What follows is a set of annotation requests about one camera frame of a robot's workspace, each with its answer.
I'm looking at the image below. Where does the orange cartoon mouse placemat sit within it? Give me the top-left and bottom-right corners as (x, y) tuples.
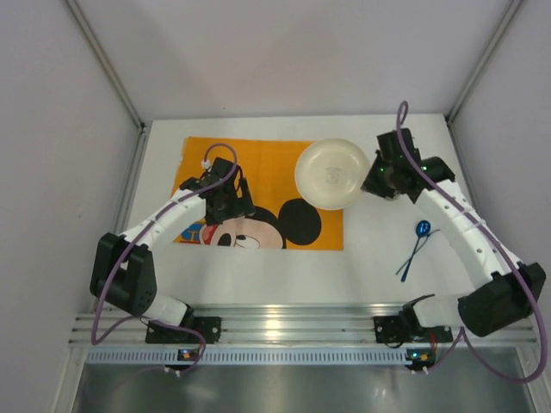
(174, 137), (344, 251)

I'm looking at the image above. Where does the blue spoon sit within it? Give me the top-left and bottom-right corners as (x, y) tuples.
(400, 220), (431, 282)

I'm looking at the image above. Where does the purple cable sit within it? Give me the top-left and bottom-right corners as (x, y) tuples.
(395, 100), (548, 384)
(90, 142), (240, 373)

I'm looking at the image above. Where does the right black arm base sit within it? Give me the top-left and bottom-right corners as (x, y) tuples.
(373, 316), (454, 346)

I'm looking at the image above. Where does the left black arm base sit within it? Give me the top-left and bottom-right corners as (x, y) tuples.
(145, 315), (222, 345)

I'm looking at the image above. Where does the blue fork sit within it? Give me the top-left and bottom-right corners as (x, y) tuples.
(395, 229), (440, 275)

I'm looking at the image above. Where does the aluminium mounting rail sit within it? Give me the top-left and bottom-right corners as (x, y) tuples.
(68, 279), (537, 348)

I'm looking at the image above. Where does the cream round plate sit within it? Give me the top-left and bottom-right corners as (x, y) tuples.
(294, 139), (371, 211)

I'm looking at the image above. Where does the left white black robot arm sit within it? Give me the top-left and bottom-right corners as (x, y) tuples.
(90, 157), (255, 326)

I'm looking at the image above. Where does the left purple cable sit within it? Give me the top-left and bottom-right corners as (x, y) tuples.
(90, 142), (240, 373)

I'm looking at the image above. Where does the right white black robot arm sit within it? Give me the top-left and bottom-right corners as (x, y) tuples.
(362, 128), (546, 337)

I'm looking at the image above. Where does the slotted grey cable duct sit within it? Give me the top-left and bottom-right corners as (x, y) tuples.
(86, 348), (433, 366)

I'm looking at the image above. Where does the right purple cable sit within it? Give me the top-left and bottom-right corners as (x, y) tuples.
(395, 100), (548, 384)

